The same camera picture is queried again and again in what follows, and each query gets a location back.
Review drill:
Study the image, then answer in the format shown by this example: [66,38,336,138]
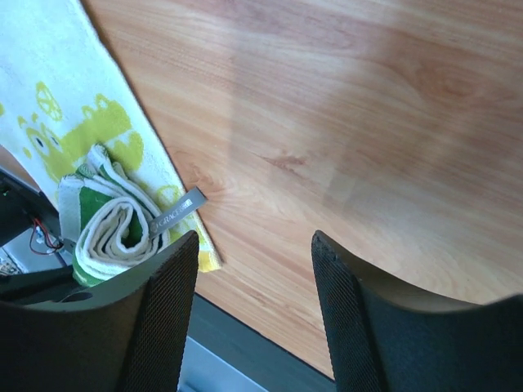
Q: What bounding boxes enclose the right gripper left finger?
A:
[1,231,199,391]

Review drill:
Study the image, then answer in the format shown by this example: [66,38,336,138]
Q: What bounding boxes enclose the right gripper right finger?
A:
[311,231,522,391]

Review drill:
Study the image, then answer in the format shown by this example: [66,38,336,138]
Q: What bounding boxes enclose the green cream patterned towel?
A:
[56,142,208,289]

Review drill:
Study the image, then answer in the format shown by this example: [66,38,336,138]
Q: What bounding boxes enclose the yellow lime patterned towel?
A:
[1,1,221,272]

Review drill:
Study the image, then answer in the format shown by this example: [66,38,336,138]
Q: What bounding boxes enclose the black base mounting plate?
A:
[0,169,336,392]

